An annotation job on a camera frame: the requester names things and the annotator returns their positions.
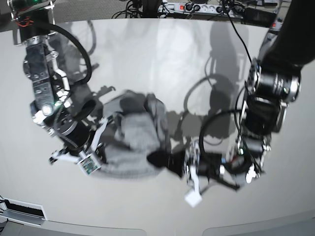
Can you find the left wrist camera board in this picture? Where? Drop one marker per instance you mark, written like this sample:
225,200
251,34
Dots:
193,198

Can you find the table cable grommet slot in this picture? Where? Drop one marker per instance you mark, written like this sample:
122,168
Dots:
22,212

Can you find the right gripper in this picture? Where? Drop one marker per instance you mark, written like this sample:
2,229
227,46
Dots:
83,141

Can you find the grey t-shirt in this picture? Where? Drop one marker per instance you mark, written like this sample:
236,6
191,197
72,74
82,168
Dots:
139,128

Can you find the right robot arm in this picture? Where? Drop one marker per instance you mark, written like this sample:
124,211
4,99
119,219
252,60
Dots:
51,87

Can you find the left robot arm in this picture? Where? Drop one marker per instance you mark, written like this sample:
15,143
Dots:
273,82

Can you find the white power strip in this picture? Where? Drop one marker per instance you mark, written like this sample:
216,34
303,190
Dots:
191,9

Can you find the black power adapter brick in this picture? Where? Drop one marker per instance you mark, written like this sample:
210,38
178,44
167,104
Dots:
259,17

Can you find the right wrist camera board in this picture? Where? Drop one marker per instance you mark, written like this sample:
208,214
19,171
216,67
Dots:
88,166

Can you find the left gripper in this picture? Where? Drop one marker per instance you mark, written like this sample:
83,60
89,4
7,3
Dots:
183,161

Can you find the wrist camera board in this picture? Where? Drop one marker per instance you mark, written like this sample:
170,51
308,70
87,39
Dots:
88,166
193,198

